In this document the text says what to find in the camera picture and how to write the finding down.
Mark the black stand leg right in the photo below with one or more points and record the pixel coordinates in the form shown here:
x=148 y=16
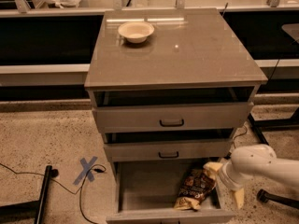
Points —
x=273 y=124

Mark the black caster leg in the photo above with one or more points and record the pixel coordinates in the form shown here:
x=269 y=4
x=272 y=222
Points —
x=264 y=197

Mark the black top drawer handle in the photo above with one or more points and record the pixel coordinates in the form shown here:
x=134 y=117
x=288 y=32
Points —
x=171 y=122

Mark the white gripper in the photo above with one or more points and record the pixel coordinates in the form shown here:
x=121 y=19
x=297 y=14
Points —
x=226 y=174

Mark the brown chip bag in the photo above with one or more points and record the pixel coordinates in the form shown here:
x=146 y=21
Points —
x=195 y=188

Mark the black middle drawer handle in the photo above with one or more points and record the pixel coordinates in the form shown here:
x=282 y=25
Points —
x=164 y=156

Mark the blue tape cross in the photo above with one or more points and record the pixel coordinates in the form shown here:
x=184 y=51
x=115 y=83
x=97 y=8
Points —
x=86 y=170

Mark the white paper bowl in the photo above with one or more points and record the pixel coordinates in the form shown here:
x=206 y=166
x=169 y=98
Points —
x=136 y=31

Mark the grey drawer cabinet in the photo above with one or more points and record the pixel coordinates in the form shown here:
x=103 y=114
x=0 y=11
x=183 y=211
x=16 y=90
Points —
x=193 y=57

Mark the bottom grey drawer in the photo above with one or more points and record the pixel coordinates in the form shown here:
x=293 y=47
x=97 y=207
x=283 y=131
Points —
x=147 y=192

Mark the black drawer handle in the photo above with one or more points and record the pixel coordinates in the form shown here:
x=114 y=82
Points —
x=164 y=156
x=171 y=122

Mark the black stand leg left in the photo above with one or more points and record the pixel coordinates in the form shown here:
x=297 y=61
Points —
x=33 y=209

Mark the top grey drawer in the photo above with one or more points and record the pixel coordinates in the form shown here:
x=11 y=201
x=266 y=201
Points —
x=134 y=119

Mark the middle grey drawer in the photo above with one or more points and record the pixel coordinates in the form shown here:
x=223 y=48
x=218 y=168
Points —
x=149 y=151

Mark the grey drawer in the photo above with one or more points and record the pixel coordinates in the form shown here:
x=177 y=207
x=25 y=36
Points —
x=134 y=119
x=149 y=151
x=147 y=192

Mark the black stand leg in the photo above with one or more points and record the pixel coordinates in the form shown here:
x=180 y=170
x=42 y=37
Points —
x=273 y=124
x=33 y=209

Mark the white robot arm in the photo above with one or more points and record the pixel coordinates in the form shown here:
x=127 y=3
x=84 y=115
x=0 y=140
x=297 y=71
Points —
x=249 y=161

